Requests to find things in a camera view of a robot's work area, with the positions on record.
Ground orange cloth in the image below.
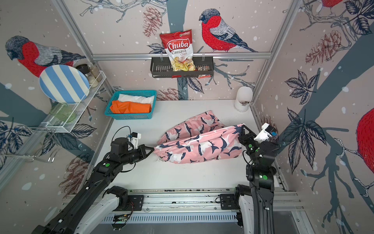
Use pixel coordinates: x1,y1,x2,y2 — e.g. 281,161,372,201
110,100,152,114

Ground dark lid spice jar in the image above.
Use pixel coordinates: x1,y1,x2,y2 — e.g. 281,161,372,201
76,64,92,77

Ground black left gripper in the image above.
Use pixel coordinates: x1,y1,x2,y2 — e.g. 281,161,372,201
121,144,154,165

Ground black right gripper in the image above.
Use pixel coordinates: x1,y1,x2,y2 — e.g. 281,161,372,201
239,124,261,165

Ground blue white striped plate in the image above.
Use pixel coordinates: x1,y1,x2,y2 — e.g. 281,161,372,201
39,65,90,104

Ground teal plastic basket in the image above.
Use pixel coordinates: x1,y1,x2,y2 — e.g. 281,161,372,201
105,90,157,120

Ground white shorts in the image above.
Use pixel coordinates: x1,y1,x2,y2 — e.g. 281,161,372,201
117,94,154,104

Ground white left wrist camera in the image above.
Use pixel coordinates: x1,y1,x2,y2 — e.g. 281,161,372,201
129,132,141,149

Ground white mannequin head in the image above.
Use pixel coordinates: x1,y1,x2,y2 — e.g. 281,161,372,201
234,86,253,112

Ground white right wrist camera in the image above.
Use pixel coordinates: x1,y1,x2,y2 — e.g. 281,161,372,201
254,123,278,143

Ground black wire hanging basket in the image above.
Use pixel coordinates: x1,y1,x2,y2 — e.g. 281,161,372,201
150,56,214,79

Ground clear acrylic wall shelf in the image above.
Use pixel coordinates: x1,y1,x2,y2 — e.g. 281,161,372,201
41,71,107,133

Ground aluminium frame crossbar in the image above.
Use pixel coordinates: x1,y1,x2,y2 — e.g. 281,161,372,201
91,52,272,61

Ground beige spice jar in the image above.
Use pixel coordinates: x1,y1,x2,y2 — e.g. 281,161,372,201
87,64,101,88

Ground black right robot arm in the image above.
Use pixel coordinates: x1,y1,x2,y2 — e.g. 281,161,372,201
234,124,278,234

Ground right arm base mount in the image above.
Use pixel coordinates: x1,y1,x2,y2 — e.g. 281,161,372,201
219,184,256,211

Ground pink patterned cloth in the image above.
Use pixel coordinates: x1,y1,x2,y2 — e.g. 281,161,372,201
154,110,242,164

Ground metal wire rack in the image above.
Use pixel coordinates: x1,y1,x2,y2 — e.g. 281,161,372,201
1,125,62,163

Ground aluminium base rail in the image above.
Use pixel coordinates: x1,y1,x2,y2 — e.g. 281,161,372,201
58,188,304,213

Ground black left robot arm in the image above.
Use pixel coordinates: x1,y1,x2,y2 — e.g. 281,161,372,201
32,137,154,234

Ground red Chuba chips bag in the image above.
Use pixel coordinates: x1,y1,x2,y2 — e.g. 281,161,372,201
160,30,196,72

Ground green glass cup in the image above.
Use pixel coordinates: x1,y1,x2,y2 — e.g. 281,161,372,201
50,103,77,123

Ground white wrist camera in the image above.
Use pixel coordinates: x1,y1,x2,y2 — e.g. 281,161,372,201
129,132,141,149
254,123,278,143

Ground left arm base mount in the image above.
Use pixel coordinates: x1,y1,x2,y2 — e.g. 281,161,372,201
102,186,144,211

